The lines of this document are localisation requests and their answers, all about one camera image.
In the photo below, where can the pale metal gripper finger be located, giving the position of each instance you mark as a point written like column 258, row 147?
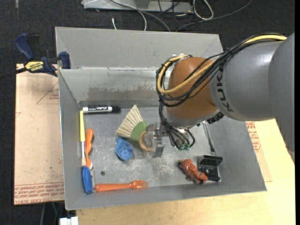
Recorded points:
column 159, row 149
column 152, row 127

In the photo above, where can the grey metal bin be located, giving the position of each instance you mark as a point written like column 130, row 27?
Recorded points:
column 140, row 170

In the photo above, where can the blue cloth with red dots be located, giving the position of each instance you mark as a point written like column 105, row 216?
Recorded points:
column 123, row 149

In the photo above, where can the orange toy animal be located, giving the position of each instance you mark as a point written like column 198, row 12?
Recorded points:
column 192, row 170

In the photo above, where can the black and white marker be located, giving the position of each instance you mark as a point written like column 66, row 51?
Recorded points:
column 97, row 109

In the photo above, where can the orange plastic fork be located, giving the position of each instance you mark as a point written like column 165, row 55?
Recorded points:
column 112, row 187

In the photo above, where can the orange plastic utensil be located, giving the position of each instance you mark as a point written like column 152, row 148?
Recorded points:
column 89, row 142

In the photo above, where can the blue plastic utensil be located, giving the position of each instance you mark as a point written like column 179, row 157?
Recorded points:
column 87, row 179

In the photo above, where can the brown cardboard board, red print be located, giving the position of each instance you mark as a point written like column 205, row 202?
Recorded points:
column 37, row 130

